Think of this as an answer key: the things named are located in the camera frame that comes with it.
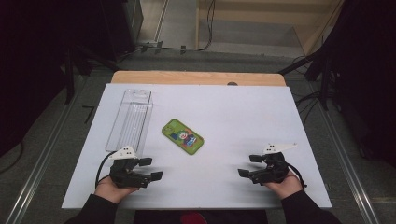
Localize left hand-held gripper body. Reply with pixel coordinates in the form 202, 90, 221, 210
107, 145, 152, 189

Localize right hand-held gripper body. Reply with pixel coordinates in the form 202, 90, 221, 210
248, 143, 298, 187

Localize clear plastic box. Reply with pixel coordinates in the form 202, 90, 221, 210
105, 88, 154, 158

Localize person's right hand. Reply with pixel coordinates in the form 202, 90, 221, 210
262, 170, 304, 201

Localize person's left hand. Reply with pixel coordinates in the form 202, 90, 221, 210
94, 176, 139, 204

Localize white board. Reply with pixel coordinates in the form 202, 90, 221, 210
61, 82, 332, 210

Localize person's lap dark clothing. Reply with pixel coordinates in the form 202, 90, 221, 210
134, 209, 269, 224

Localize wooden table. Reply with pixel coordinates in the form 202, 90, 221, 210
110, 70, 287, 87

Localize black metal stand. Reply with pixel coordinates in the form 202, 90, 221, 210
278, 52, 332, 110
64, 46, 120, 105

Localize dark curtain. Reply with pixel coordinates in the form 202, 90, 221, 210
306, 0, 396, 167
0, 0, 144, 158

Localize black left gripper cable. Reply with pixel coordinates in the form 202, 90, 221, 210
94, 151, 118, 189

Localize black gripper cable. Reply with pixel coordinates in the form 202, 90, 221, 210
94, 151, 118, 189
286, 162, 308, 190

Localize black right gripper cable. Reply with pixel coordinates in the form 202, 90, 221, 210
286, 162, 308, 190

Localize metal floor rail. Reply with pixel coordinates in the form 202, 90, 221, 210
307, 83, 381, 224
5, 77, 89, 224

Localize black floor cables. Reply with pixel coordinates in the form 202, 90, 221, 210
293, 90, 322, 125

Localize wooden step frame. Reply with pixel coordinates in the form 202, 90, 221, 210
195, 0, 345, 58

